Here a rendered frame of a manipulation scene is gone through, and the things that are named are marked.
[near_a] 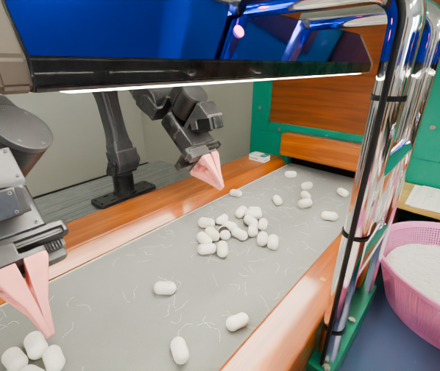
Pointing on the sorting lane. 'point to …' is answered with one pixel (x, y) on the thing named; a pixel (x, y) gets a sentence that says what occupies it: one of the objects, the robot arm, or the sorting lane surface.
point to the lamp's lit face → (182, 85)
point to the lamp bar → (146, 45)
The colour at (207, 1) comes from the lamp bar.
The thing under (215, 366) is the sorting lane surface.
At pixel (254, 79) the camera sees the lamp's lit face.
